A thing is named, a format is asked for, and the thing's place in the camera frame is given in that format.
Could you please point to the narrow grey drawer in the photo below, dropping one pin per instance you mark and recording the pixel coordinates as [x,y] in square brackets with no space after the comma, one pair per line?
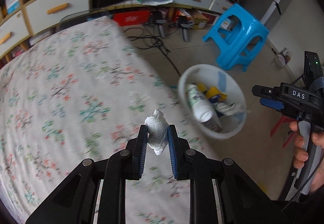
[220,6]

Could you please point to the red flat box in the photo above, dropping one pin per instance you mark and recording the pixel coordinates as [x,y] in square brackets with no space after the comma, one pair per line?
[131,18]

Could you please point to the red metal stand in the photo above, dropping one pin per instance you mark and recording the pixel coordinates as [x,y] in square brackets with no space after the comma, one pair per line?
[281,127]

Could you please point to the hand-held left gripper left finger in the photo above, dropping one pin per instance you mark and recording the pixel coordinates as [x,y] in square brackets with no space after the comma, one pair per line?
[143,153]

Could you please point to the floral tablecloth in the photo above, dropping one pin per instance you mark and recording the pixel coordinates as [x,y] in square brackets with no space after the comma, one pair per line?
[63,82]

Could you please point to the blue and white shelf box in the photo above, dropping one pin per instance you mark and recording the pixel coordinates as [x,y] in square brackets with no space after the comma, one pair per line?
[12,1]

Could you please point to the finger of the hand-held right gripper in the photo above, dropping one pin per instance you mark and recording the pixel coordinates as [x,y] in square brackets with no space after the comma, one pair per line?
[267,91]
[273,105]

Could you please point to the brown cardboard box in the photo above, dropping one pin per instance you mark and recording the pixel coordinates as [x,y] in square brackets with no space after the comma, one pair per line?
[202,20]

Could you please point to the white tissue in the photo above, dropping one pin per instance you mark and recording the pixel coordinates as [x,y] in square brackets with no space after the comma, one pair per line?
[157,130]

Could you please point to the yellow snack packet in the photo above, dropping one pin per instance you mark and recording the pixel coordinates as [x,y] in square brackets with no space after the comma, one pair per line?
[202,87]

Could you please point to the blue plastic stool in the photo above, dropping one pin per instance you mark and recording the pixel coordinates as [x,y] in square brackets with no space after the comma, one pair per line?
[238,26]

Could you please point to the white plastic wastebasket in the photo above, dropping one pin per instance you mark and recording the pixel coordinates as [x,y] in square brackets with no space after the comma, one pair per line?
[227,127]

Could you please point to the printed paper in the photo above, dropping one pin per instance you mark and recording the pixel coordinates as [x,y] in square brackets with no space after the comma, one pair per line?
[229,108]

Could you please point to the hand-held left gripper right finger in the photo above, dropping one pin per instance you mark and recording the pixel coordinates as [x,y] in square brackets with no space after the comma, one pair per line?
[172,153]

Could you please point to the white bottle green label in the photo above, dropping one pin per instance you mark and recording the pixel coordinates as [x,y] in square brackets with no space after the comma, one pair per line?
[198,102]

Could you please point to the person's right hand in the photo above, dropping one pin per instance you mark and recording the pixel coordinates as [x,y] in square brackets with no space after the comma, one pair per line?
[300,153]

